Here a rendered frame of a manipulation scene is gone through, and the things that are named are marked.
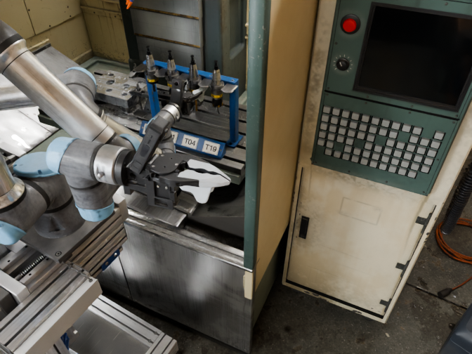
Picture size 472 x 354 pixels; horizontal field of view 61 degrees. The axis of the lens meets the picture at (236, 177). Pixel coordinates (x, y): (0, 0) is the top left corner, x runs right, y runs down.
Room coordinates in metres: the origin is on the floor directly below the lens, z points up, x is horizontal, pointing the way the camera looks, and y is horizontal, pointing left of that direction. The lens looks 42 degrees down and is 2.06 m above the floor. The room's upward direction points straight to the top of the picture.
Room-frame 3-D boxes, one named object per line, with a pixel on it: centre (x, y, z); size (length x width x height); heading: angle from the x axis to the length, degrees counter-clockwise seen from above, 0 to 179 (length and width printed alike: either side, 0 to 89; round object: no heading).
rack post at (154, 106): (1.75, 0.41, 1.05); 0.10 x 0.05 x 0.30; 155
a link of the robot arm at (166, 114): (1.32, 0.30, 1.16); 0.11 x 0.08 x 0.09; 155
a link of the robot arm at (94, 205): (0.64, 0.30, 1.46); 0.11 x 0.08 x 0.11; 164
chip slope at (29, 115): (2.22, 1.20, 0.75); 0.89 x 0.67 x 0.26; 155
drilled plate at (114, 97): (1.96, 0.64, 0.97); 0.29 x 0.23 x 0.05; 65
